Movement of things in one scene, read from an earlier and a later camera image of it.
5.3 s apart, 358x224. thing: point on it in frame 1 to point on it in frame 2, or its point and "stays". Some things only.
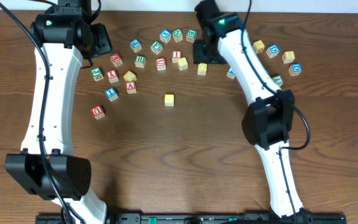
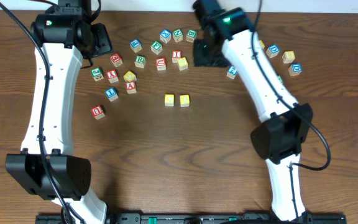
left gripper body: (101, 39) stays
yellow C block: (169, 99) stays
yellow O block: (202, 69) to (184, 100)
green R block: (140, 61) stays
